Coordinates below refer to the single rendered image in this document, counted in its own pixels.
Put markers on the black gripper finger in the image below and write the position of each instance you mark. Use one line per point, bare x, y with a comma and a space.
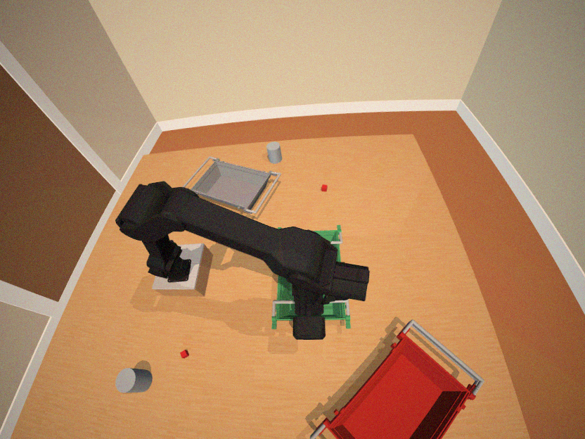
297, 309

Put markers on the green plastic tray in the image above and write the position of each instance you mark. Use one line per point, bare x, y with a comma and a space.
332, 311

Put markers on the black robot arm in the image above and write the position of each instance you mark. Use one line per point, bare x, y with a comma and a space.
306, 259

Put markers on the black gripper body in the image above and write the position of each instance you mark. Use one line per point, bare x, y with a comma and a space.
308, 328

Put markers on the grey cylinder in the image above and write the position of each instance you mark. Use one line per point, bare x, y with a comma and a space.
133, 380
274, 152

